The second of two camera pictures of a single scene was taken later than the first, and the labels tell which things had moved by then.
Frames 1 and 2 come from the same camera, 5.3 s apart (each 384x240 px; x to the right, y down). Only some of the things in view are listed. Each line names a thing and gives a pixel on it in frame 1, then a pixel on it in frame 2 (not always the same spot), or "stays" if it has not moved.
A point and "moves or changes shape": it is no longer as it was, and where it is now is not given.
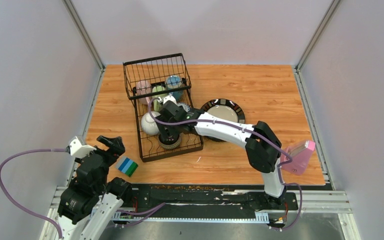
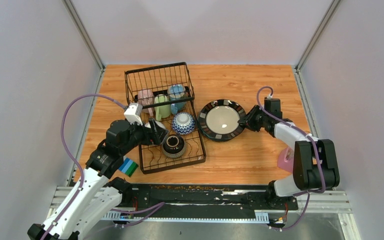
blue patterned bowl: x=186 y=107 moves or changes shape
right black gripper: x=171 y=132 -> x=247 y=121
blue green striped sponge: x=127 y=166 stays
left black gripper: x=116 y=146 -> x=153 y=135
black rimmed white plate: x=225 y=108 stays
